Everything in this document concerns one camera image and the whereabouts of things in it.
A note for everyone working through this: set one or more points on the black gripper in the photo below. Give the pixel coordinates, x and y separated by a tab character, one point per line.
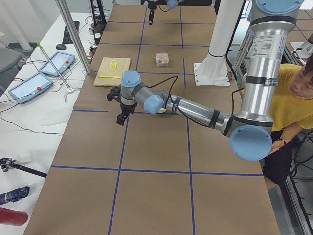
127	108
151	6

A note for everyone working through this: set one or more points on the white bowl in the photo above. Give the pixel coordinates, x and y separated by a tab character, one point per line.
162	110

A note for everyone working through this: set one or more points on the clear plastic egg box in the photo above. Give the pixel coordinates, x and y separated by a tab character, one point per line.
162	59

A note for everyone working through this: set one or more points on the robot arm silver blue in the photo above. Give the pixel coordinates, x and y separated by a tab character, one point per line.
249	130
170	3

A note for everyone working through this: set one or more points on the white small box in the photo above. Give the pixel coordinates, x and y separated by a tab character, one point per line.
25	157

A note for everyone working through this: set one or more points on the wooden cutting board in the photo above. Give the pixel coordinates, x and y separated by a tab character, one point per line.
123	66

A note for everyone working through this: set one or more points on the yellow plastic knife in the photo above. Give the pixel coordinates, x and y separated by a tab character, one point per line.
110	76

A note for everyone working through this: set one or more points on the yellow lemon slices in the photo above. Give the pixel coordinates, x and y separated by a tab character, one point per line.
113	65

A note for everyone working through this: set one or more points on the metal rod with green tip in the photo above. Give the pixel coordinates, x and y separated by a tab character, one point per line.
69	88

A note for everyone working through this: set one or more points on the far teach pendant tablet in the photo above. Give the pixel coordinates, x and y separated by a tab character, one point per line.
62	62

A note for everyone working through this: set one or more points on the teach pendant tablet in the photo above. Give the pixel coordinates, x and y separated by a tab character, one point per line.
62	62
30	88

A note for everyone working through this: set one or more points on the near teach pendant tablet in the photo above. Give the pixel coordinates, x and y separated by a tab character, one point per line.
30	88

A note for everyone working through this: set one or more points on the black computer mouse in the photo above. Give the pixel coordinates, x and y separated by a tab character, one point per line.
61	47

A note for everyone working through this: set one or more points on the black tripod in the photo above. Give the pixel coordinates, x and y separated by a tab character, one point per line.
8	163

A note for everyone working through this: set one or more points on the folded blue umbrella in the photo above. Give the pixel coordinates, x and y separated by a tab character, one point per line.
14	195

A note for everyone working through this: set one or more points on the red cylinder bottle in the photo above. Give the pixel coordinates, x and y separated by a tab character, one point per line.
12	217

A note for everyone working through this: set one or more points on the person in yellow shirt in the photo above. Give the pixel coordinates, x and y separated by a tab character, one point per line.
292	112

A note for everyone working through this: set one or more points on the aluminium frame post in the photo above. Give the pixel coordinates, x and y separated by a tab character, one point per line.
69	22

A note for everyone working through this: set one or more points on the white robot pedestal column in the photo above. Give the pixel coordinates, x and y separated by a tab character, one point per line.
212	71

